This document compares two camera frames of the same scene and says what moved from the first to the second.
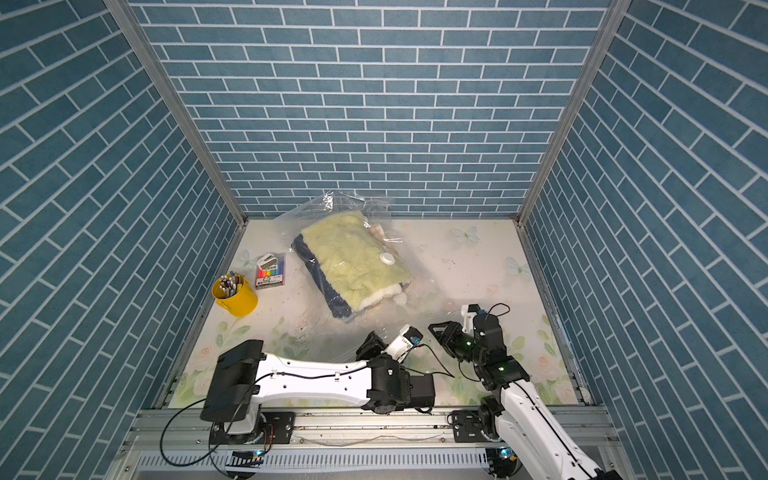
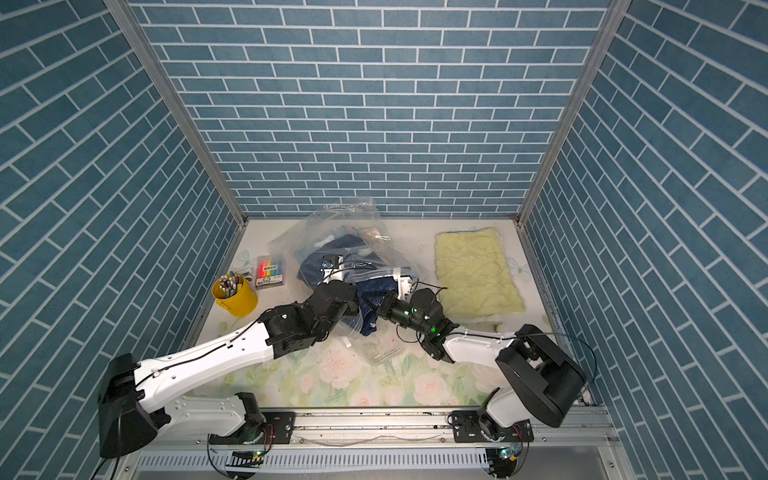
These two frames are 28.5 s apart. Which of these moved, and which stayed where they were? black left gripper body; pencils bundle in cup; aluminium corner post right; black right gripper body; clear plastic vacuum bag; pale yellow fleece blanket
Moved: black right gripper body; clear plastic vacuum bag; black left gripper body; pale yellow fleece blanket
Stayed: pencils bundle in cup; aluminium corner post right
